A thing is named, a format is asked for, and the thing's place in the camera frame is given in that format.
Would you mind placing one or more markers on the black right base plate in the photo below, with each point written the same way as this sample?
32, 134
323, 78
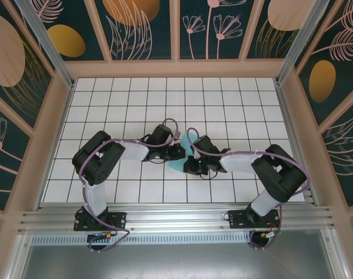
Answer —
237, 221

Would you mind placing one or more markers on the grey metal panel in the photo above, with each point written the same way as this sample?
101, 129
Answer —
179, 261

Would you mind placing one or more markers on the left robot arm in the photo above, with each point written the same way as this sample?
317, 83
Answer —
92, 165

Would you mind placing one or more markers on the aluminium frame post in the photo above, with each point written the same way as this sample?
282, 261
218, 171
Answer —
301, 40
46, 43

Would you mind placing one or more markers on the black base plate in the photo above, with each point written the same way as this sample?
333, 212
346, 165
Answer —
237, 221
118, 221

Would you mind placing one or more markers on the black controller board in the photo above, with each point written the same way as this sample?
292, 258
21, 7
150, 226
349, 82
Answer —
98, 236

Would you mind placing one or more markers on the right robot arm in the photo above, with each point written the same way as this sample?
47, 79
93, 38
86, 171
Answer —
281, 174

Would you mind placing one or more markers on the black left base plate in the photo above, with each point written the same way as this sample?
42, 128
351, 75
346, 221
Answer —
118, 221

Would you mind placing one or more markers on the aluminium side rail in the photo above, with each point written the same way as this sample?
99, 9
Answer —
287, 116

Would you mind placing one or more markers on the aluminium mounting rail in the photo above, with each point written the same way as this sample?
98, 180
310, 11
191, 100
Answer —
179, 216

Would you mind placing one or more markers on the light blue paper sheet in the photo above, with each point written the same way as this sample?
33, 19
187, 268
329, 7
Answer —
176, 167

